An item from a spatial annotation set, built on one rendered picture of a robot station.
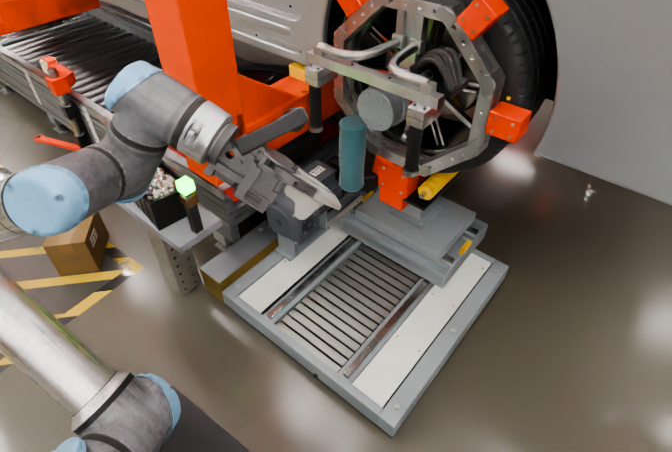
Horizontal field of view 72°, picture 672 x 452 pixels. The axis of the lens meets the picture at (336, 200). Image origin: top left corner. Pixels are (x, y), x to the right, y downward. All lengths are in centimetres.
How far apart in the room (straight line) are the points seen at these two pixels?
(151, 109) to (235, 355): 123
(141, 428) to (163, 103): 70
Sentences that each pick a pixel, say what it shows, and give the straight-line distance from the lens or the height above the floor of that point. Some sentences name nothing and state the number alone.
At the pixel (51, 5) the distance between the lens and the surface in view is 333.
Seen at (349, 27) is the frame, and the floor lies 99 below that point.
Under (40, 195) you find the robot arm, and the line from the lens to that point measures 69.
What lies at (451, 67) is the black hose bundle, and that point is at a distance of 122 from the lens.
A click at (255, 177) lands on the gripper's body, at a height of 109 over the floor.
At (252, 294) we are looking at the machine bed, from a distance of 185.
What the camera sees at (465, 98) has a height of 78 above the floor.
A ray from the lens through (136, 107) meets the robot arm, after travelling 73.
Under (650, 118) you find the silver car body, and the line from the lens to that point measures 133.
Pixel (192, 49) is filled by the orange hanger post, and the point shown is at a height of 100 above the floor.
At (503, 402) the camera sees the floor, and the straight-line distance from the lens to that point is 178.
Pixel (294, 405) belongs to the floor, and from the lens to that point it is 169.
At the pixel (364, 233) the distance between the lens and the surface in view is 194.
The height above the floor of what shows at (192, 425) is 30.
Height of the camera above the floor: 153
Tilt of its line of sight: 41 degrees down
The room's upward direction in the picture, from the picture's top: straight up
